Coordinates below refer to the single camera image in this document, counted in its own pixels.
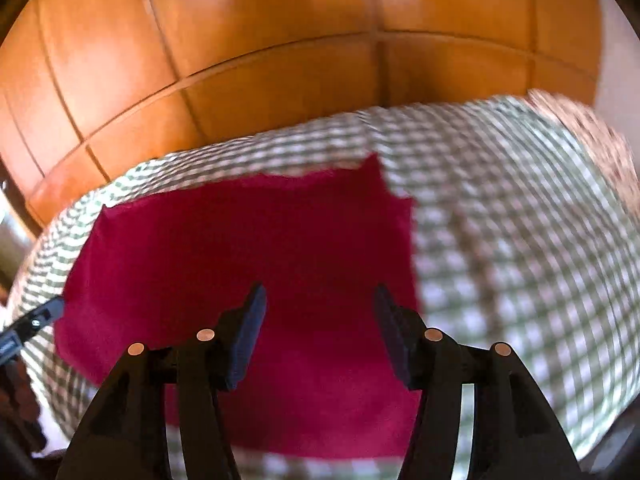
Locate floral pink quilt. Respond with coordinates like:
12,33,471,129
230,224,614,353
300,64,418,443
525,89,639,219

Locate red small cloth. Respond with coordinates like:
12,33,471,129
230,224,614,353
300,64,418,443
54,157,419,460

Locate orange wooden wardrobe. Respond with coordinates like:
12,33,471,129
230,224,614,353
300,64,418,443
1,0,601,224

